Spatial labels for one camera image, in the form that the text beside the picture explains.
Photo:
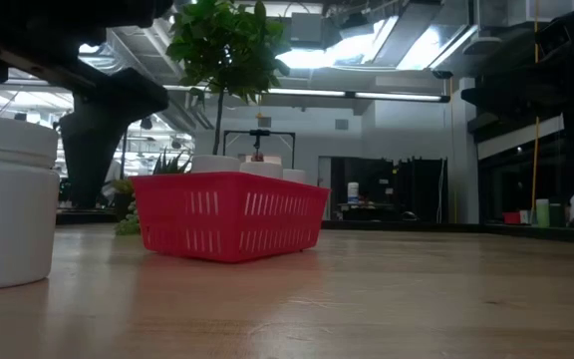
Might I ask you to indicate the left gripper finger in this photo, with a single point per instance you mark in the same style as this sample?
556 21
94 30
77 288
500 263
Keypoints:
92 149

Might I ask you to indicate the dark background workstation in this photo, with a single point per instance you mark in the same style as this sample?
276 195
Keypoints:
391 189

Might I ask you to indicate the black tripod stand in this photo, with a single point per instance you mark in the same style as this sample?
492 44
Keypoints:
258 133

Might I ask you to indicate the red plastic basket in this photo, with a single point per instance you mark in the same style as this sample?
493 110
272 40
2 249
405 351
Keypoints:
227 219

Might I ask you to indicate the white canister blue label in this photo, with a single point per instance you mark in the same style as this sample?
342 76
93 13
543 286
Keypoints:
353 193

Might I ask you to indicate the dark green container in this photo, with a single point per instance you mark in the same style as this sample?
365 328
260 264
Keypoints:
557 215

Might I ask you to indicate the leafy green potted plant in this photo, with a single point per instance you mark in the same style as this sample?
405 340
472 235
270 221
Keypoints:
227 45

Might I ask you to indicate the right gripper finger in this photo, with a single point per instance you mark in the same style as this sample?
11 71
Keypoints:
484 95

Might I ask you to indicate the pale green container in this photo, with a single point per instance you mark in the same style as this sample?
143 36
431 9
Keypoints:
542 213

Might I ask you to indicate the white and blue box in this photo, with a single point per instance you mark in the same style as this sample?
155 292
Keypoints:
524 217

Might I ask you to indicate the red bin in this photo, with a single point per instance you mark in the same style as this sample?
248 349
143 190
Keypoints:
511 218

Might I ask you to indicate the white pill bottle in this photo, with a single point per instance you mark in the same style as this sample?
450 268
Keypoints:
214 163
262 170
8 214

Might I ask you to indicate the long fluorescent light fixture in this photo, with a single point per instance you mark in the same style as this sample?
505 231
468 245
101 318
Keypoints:
396 96

